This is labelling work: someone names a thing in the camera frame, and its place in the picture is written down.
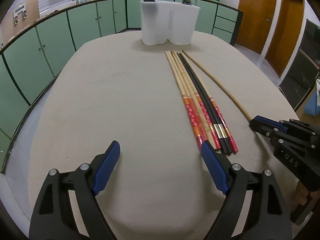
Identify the right wooden door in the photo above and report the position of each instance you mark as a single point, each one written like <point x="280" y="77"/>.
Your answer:
<point x="286" y="34"/>

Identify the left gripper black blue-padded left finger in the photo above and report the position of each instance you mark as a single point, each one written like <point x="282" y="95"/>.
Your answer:
<point x="66" y="207"/>

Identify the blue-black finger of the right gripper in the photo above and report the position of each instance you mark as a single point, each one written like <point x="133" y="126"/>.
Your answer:
<point x="267" y="127"/>

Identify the blue bag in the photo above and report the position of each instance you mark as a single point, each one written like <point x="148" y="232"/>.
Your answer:
<point x="312" y="106"/>

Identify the left wooden door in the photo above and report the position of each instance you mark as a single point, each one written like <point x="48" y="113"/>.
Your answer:
<point x="256" y="22"/>

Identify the beige table cloth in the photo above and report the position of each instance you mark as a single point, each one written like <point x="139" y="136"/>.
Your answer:
<point x="117" y="88"/>

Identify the person's right hand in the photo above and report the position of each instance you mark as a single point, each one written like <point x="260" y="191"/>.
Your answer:
<point x="300" y="195"/>

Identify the black glass cabinet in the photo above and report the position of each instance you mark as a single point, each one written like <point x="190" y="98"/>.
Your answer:
<point x="304" y="70"/>

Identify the white double utensil holder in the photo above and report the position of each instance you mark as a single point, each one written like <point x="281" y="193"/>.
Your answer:
<point x="163" y="21"/>

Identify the black chopstick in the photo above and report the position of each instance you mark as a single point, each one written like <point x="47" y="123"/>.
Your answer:
<point x="226" y="147"/>
<point x="210" y="102"/>

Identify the green lower kitchen cabinets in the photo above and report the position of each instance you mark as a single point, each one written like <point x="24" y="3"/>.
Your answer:
<point x="32" y="60"/>

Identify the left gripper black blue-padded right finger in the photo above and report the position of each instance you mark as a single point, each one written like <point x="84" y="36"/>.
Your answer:
<point x="267" y="218"/>

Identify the brown cardboard board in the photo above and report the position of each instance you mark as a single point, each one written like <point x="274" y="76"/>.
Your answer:
<point x="20" y="16"/>

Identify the plain long bamboo chopstick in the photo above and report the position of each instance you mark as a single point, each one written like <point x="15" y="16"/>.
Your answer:
<point x="225" y="90"/>

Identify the wooden door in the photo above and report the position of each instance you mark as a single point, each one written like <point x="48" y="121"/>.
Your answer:
<point x="286" y="34"/>
<point x="256" y="22"/>

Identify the metal spoon in holder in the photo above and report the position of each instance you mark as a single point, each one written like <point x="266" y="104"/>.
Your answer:
<point x="187" y="2"/>

